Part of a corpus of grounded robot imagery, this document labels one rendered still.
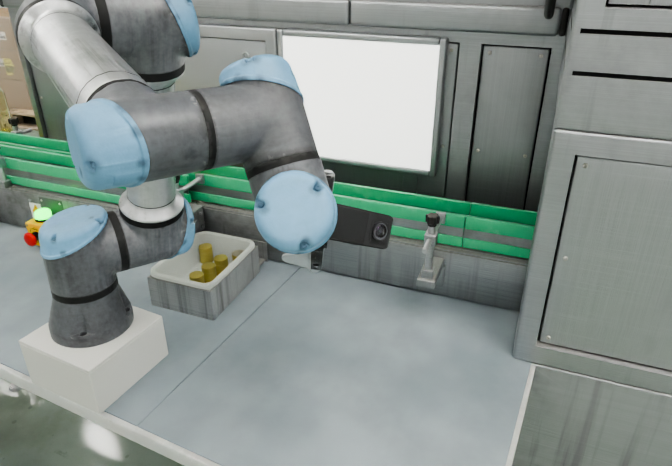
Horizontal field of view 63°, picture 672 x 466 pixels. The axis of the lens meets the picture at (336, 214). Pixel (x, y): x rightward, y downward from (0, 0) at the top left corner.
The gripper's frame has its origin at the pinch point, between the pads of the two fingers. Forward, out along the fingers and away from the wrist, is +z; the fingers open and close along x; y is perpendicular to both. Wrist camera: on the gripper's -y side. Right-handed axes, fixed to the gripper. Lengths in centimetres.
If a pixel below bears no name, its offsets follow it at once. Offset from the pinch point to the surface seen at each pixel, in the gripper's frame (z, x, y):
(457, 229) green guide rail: 42, -3, -29
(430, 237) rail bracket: 30.9, -0.3, -21.5
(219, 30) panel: 58, -46, 36
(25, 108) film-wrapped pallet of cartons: 407, -67, 291
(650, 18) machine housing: -5, -36, -43
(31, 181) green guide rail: 72, 0, 86
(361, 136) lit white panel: 58, -24, -5
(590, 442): 32, 37, -61
